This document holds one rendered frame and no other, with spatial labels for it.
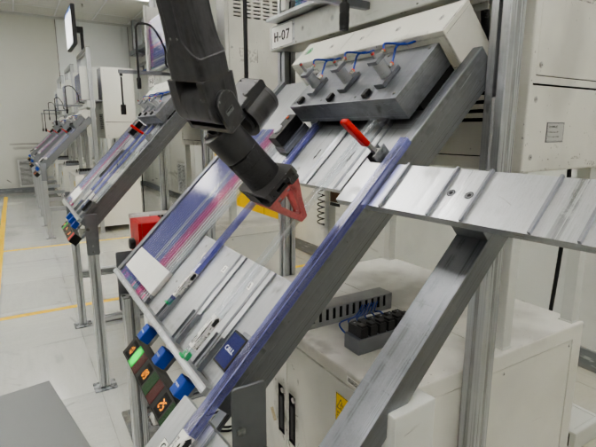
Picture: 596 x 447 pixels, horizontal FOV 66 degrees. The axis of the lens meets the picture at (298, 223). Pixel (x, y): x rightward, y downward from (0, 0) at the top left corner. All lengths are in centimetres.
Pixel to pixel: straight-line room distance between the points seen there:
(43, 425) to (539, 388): 104
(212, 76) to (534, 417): 106
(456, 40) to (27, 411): 98
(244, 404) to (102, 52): 912
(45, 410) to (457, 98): 89
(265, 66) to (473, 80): 151
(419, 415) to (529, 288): 216
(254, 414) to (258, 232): 168
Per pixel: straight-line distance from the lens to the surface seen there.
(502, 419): 119
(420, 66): 83
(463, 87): 85
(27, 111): 936
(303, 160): 96
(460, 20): 88
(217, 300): 83
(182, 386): 75
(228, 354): 64
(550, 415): 137
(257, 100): 70
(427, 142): 78
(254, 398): 64
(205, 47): 61
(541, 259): 256
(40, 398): 102
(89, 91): 526
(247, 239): 225
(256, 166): 68
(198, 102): 62
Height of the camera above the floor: 108
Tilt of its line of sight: 11 degrees down
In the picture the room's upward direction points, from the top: straight up
